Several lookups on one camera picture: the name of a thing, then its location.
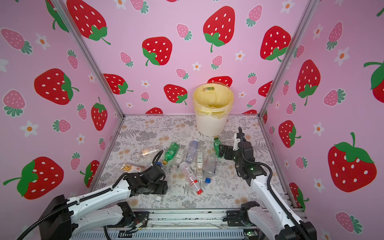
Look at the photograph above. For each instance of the clear bottle orange label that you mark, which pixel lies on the clear bottle orange label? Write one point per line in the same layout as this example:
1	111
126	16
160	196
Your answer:
149	152

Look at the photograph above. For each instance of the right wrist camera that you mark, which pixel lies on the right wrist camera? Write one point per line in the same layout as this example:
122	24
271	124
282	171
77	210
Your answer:
237	140

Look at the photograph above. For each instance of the clear bottle blue cap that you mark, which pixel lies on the clear bottle blue cap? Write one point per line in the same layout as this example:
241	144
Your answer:
210	167

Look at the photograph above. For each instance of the green bottle yellow cap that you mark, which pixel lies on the green bottle yellow cap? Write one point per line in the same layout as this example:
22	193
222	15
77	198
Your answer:
217	144
171	152

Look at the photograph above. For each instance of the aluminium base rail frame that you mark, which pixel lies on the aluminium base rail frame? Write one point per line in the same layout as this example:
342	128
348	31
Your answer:
246	223

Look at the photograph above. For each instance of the white bin with yellow liner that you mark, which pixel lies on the white bin with yellow liner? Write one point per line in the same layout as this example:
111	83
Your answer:
212	104

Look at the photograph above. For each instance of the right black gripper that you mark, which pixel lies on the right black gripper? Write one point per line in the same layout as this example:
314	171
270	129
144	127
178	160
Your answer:
227	155

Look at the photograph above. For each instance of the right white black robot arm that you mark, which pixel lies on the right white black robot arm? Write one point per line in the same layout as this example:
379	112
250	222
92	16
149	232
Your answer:
270	198

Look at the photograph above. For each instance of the clear bluish bottle upright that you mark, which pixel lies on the clear bluish bottle upright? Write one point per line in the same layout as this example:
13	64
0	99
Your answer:
192	151

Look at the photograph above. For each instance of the clear bottle green white label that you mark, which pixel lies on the clear bottle green white label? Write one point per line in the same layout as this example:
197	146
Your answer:
200	165

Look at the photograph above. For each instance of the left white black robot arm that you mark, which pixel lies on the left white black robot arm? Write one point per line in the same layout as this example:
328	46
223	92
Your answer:
64	218

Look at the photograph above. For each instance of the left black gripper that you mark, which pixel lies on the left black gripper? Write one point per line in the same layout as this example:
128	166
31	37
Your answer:
164	187

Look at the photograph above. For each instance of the clear bottle red cap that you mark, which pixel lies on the clear bottle red cap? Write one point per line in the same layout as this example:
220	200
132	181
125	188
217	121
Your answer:
191	177

